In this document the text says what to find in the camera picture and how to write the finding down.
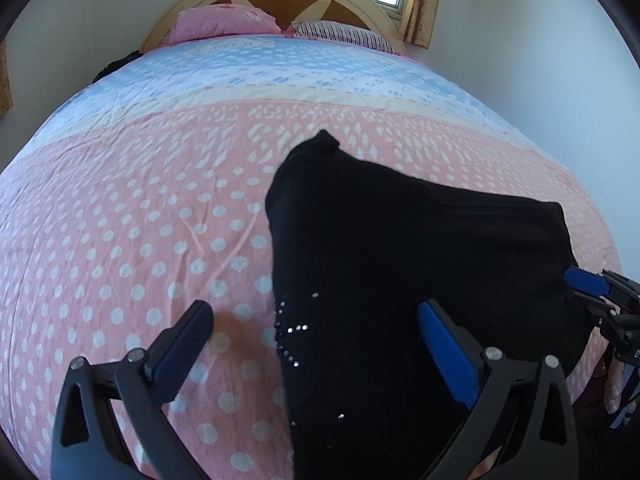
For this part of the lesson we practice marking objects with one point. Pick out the cream and brown headboard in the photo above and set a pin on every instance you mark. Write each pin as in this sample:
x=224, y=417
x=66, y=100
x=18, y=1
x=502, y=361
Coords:
x=280, y=5

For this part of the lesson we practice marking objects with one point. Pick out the pink cloth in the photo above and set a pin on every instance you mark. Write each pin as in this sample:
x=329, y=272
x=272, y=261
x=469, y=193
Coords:
x=287, y=32

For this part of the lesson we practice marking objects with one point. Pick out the pink blue polka dot bedspread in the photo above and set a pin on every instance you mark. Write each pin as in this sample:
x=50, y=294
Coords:
x=125, y=210

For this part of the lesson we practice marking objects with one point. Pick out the pink pillow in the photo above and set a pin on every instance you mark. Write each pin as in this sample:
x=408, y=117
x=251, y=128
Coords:
x=225, y=22

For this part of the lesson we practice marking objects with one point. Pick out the black pants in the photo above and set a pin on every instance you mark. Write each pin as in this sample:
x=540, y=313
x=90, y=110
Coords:
x=400, y=240

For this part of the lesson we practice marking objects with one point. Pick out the striped pillow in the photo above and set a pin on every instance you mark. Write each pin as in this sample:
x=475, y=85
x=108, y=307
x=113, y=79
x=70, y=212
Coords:
x=340, y=32

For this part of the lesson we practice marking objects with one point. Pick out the yellow patterned side curtain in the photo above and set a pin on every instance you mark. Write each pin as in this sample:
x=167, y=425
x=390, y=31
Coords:
x=4, y=80

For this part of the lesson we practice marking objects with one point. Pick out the dark object beside bed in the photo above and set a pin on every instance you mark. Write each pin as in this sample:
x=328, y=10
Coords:
x=112, y=65

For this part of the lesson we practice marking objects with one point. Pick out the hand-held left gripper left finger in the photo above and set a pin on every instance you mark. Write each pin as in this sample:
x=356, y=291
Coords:
x=180, y=347

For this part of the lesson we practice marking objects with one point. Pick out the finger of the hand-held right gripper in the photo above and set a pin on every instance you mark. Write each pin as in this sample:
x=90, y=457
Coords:
x=582, y=280
x=582, y=306

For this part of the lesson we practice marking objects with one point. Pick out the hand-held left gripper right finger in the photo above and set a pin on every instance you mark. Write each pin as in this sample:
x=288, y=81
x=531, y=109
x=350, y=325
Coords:
x=450, y=355

